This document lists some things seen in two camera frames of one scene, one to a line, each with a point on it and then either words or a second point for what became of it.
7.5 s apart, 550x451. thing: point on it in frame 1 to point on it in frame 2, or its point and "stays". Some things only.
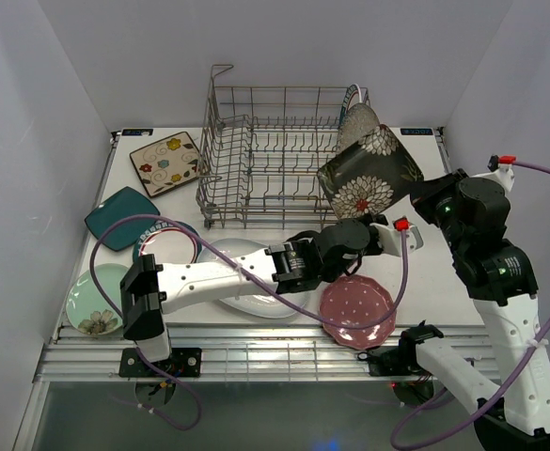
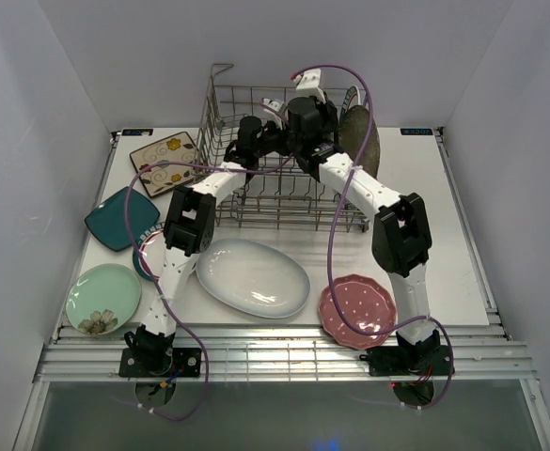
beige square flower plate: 167,164 stays
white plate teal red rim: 353,98 stays
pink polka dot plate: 356,300 stays
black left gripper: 369,219 to 282,135
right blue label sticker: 416,131 stays
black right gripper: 423,195 to 330,113
